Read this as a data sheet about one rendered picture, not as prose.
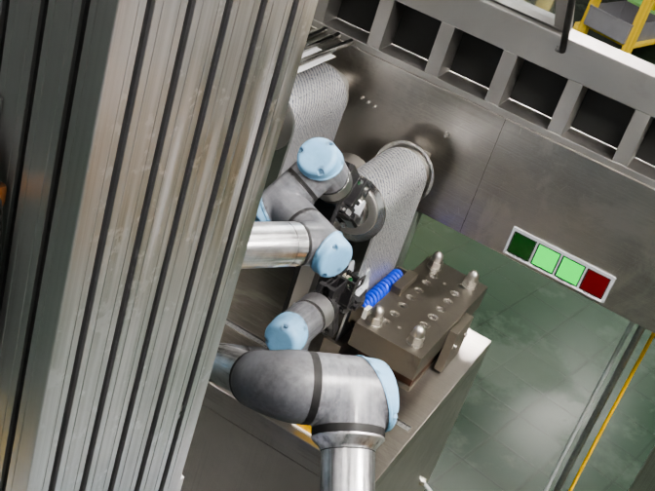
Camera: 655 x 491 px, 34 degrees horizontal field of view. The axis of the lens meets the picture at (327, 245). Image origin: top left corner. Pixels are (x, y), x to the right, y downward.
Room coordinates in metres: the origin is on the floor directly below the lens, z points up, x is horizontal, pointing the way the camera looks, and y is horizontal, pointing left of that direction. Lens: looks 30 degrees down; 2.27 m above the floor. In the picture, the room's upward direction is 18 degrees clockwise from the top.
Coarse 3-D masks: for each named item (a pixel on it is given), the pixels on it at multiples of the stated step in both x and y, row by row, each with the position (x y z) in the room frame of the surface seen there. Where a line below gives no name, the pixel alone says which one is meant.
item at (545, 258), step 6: (540, 246) 2.14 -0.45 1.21; (540, 252) 2.13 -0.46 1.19; (546, 252) 2.13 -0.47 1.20; (552, 252) 2.13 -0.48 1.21; (534, 258) 2.14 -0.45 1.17; (540, 258) 2.13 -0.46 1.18; (546, 258) 2.13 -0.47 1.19; (552, 258) 2.12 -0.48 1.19; (558, 258) 2.12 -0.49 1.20; (540, 264) 2.13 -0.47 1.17; (546, 264) 2.13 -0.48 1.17; (552, 264) 2.12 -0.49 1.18; (546, 270) 2.12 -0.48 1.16; (552, 270) 2.12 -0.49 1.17
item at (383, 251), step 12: (408, 216) 2.11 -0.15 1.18; (396, 228) 2.05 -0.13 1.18; (408, 228) 2.15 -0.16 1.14; (372, 240) 1.93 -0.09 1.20; (384, 240) 2.00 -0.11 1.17; (396, 240) 2.09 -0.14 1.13; (372, 252) 1.96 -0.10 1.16; (384, 252) 2.04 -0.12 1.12; (396, 252) 2.12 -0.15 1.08; (372, 264) 1.98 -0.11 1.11; (384, 264) 2.07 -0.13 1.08; (360, 276) 1.93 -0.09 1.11; (372, 276) 2.01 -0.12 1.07; (384, 276) 2.10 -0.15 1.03
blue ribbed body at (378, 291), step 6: (396, 270) 2.12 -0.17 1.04; (390, 276) 2.09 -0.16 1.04; (396, 276) 2.10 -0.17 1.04; (384, 282) 2.06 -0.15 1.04; (390, 282) 2.06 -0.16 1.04; (372, 288) 2.02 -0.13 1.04; (378, 288) 2.01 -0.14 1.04; (384, 288) 2.03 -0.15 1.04; (390, 288) 2.05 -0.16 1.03; (366, 294) 1.99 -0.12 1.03; (372, 294) 1.98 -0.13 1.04; (378, 294) 2.00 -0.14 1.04; (384, 294) 2.02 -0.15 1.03; (366, 300) 1.95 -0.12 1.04; (372, 300) 1.97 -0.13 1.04; (378, 300) 1.99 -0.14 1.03; (366, 306) 1.94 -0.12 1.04; (372, 306) 1.96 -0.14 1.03
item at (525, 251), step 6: (516, 234) 2.16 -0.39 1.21; (516, 240) 2.15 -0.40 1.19; (522, 240) 2.15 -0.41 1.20; (528, 240) 2.15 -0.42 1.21; (510, 246) 2.16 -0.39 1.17; (516, 246) 2.15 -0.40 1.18; (522, 246) 2.15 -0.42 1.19; (528, 246) 2.14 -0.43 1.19; (516, 252) 2.15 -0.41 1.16; (522, 252) 2.15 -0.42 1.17; (528, 252) 2.14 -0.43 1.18
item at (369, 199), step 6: (366, 198) 1.93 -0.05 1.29; (372, 198) 1.93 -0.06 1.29; (372, 204) 1.93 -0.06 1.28; (372, 210) 1.92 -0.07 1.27; (372, 216) 1.92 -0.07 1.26; (336, 222) 1.95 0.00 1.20; (366, 222) 1.93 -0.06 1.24; (372, 222) 1.92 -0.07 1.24; (342, 228) 1.94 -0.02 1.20; (348, 228) 1.94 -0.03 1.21; (354, 228) 1.93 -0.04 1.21; (360, 228) 1.93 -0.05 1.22; (366, 228) 1.92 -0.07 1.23; (354, 234) 1.93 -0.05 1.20; (360, 234) 1.93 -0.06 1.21
